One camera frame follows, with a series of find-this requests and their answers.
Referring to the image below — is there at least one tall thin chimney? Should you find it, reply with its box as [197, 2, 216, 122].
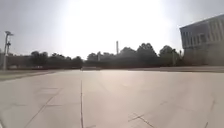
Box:
[115, 40, 120, 55]

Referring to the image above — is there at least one row of trees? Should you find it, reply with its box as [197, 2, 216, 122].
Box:
[0, 42, 184, 70]

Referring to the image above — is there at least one grey building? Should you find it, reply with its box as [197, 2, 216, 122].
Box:
[179, 13, 224, 67]

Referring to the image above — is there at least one pole with lights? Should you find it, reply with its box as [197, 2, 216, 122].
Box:
[2, 30, 15, 71]

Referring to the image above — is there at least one pale concrete slab plaza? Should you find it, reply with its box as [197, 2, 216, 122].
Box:
[0, 68, 224, 128]

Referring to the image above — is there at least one grey stone kerb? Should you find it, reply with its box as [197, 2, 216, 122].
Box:
[0, 69, 61, 82]

